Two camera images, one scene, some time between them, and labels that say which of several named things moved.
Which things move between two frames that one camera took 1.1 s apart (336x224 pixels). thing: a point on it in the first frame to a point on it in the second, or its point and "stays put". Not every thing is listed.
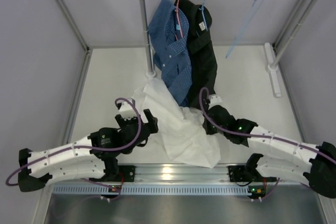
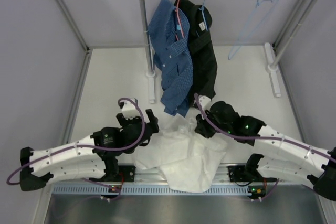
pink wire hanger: [177, 13] stays put
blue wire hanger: [249, 19] to [262, 9]
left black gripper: [152, 121] stays put
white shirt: [186, 140] to [187, 159]
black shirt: [197, 21] stays put
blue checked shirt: [168, 27] stays put
